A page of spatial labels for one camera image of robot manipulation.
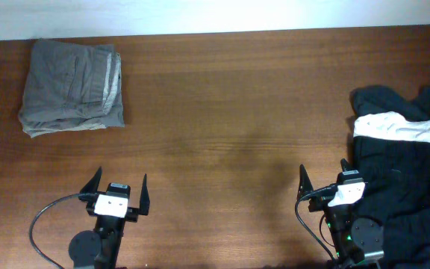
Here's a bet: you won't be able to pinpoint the folded grey shorts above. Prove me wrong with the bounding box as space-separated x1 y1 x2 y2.
18 40 125 137

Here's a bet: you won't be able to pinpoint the dark garment pile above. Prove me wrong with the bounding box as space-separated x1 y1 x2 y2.
350 85 430 122

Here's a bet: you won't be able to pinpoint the black shorts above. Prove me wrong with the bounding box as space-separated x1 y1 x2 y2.
353 137 430 268

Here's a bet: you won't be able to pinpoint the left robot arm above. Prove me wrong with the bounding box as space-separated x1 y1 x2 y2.
68 168 150 269

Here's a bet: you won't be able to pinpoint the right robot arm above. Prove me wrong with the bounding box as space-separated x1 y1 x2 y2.
294 159 384 268

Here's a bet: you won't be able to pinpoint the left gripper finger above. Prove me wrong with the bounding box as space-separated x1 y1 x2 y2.
139 174 150 216
80 167 102 194

